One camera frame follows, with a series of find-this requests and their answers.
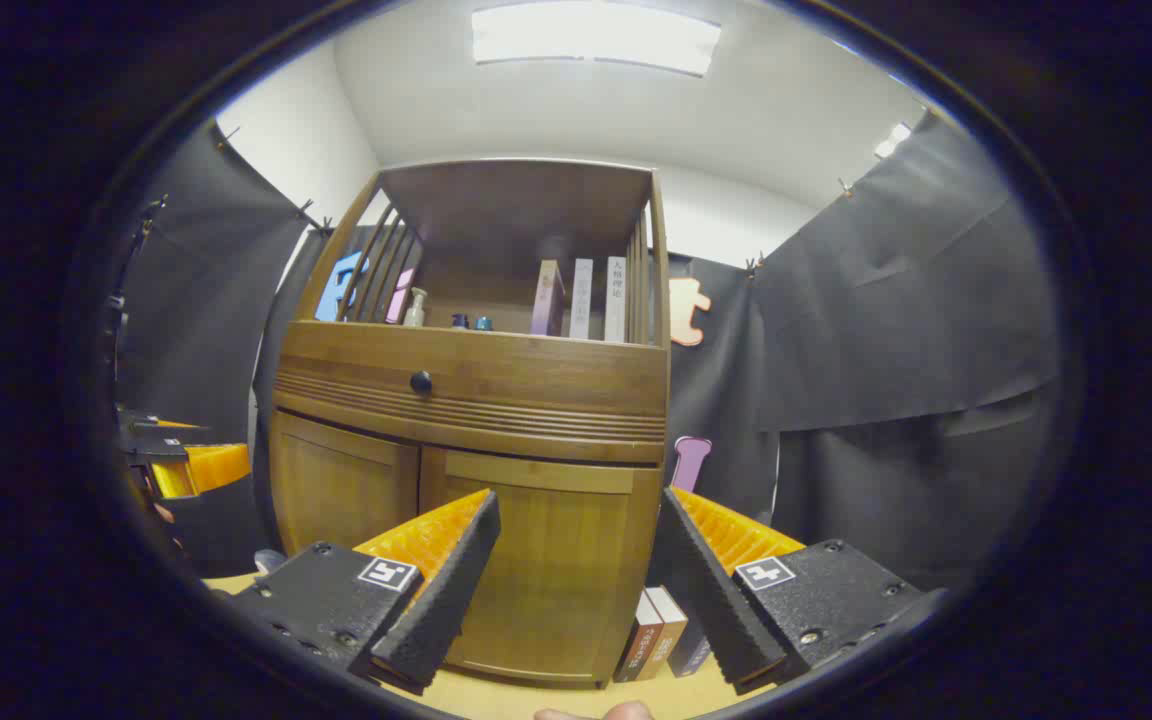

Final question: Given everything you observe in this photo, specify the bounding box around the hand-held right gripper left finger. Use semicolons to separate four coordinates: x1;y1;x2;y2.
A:
231;488;503;696

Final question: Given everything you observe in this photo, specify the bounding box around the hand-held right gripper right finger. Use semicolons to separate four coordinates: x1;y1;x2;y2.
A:
656;486;947;696

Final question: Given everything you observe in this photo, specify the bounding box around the wooden cabinet door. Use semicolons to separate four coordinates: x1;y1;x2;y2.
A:
419;447;663;687
268;410;423;557

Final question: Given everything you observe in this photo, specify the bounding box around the wooden double-door shoe cabinet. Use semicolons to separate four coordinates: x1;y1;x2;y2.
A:
266;158;673;689

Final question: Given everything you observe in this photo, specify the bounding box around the tan book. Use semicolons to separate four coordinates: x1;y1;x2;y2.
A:
636;585;689;682

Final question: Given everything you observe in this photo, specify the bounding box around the brown book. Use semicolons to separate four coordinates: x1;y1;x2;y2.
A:
613;589;665;684

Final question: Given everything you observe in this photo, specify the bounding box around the black backdrop cloth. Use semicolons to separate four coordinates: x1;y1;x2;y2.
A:
114;110;1064;593

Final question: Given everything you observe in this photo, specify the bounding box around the white book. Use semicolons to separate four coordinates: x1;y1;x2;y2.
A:
568;257;595;340

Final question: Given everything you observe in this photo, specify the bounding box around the large ceiling light panel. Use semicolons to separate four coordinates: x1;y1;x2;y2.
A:
470;0;723;79

